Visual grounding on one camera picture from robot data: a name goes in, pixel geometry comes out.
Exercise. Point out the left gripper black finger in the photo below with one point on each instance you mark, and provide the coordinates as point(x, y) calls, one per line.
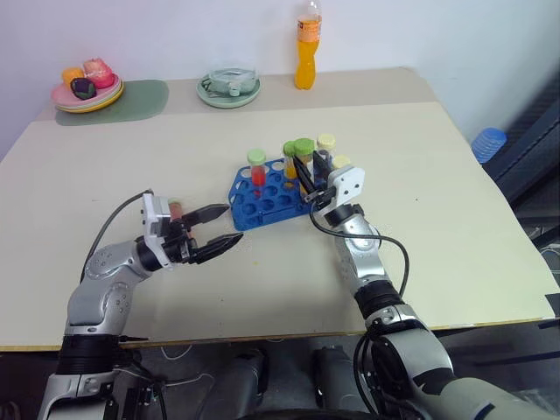
point(219, 247)
point(207, 213)

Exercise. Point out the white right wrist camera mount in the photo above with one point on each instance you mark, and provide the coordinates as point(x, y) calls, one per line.
point(347, 184)

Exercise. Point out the short tube pale yellow cap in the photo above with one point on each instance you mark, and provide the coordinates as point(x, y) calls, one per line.
point(340, 162)

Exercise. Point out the tall tube pale yellow cap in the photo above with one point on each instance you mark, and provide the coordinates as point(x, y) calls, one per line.
point(326, 142)

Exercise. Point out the pale green bundled object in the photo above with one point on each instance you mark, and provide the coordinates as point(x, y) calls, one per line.
point(229, 81)

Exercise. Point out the orange soda bottle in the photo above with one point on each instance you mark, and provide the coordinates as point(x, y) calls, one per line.
point(306, 57)

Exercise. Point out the test tube dark green cap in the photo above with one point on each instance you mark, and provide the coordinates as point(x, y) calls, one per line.
point(304, 146)

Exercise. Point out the pink toy cake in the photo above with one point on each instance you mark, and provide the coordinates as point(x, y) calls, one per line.
point(100, 70)

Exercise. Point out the orange toy food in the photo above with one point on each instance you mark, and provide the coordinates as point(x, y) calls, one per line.
point(70, 76)

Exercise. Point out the pale green plate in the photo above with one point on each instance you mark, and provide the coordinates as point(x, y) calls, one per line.
point(227, 101)

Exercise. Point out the pink plate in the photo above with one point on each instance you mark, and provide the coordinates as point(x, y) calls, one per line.
point(61, 94)

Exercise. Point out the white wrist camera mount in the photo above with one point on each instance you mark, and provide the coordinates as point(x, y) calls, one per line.
point(347, 184)
point(153, 214)

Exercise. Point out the light green stacked plate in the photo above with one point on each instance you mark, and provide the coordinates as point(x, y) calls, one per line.
point(87, 111)

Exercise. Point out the red tube light green cap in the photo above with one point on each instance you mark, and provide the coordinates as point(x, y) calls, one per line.
point(258, 175)

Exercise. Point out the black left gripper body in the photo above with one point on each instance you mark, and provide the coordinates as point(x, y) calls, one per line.
point(179, 249)

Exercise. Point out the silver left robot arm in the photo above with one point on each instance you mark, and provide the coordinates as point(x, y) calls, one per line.
point(109, 267)

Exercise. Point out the blue test tube rack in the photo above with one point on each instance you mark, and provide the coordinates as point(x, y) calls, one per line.
point(249, 210)

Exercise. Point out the dark purple toy food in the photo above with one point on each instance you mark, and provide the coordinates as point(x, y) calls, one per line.
point(83, 88)

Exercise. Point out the orange tube light green cap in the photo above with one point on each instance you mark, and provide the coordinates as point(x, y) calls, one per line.
point(289, 168)

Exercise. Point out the stack of colourful plates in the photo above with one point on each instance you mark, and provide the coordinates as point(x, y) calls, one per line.
point(116, 97)

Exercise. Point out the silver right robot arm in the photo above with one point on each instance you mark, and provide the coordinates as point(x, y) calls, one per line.
point(363, 258)

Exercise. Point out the dark rounded shape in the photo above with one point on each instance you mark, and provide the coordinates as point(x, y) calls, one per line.
point(238, 376)
point(334, 376)

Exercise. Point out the pinkish red test tube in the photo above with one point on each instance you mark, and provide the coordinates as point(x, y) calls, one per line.
point(176, 211)

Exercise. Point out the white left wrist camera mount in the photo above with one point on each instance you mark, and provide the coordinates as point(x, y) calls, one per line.
point(153, 214)

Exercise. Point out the green table mat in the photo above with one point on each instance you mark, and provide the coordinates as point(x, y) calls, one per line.
point(144, 100)

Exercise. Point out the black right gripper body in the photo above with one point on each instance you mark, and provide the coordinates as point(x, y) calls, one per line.
point(323, 198)

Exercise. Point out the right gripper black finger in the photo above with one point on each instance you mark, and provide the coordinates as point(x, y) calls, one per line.
point(304, 177)
point(323, 171)

